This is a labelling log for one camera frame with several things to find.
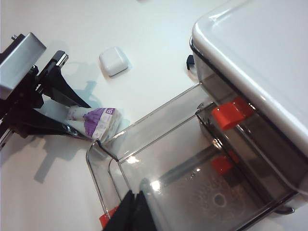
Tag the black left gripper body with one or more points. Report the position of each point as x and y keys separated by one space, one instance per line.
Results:
x=21 y=108

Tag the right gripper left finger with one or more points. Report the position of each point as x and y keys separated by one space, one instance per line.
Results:
x=124 y=216

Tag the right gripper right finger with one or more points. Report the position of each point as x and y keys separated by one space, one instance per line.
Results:
x=144 y=216

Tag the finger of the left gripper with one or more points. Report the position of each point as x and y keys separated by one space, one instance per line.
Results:
x=57 y=89
x=41 y=125

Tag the purple napkin pack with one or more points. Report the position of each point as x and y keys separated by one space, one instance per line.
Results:
x=101 y=120

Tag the white drawer cabinet frame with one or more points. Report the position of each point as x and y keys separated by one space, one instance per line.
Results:
x=252 y=48

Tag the white earbuds case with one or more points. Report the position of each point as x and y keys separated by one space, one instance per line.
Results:
x=113 y=61

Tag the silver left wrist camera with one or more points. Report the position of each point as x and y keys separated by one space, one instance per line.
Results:
x=19 y=60

